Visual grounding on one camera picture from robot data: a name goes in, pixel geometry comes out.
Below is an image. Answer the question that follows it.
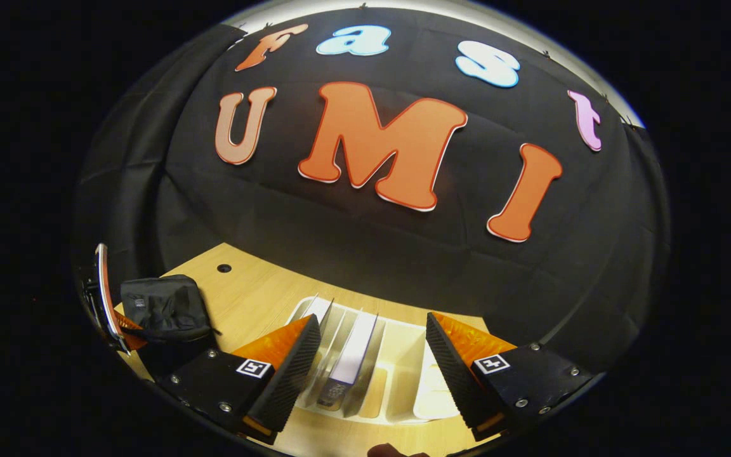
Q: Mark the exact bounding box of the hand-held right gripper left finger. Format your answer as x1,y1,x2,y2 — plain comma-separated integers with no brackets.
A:
159,313,322,445

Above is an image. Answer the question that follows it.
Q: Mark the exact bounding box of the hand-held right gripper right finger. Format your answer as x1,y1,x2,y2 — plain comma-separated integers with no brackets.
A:
425,311,596,443

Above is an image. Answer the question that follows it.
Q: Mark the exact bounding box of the white bookshelf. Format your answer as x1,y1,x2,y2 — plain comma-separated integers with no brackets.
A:
286,294,493,426

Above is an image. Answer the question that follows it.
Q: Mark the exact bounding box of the black schoolbag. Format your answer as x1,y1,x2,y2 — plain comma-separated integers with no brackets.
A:
119,274,222,378

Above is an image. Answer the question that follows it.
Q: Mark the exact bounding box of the blue spine book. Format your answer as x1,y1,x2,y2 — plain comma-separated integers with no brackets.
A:
317,310,380,408

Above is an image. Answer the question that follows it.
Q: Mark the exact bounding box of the black backdrop cloth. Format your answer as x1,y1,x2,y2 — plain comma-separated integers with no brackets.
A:
74,6,671,375

